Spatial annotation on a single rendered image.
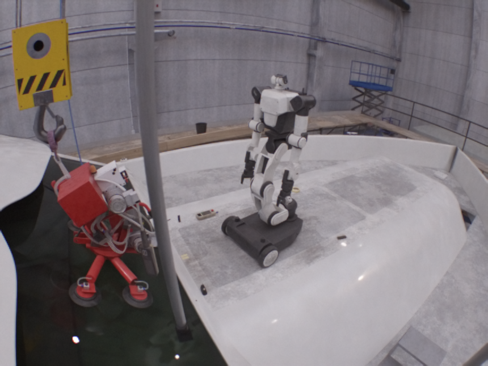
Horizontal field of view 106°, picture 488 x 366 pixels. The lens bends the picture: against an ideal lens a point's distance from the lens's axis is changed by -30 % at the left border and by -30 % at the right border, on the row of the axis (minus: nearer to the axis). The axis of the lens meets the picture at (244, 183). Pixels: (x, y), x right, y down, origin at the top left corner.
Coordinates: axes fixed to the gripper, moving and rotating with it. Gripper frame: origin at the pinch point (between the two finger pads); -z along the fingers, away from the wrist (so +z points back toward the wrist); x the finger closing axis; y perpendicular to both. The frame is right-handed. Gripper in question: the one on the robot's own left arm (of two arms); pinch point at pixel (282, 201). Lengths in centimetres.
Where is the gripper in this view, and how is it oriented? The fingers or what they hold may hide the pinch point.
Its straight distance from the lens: 204.4
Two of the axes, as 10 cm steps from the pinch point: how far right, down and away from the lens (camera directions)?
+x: -7.6, 0.8, -6.4
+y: 6.2, 3.9, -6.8
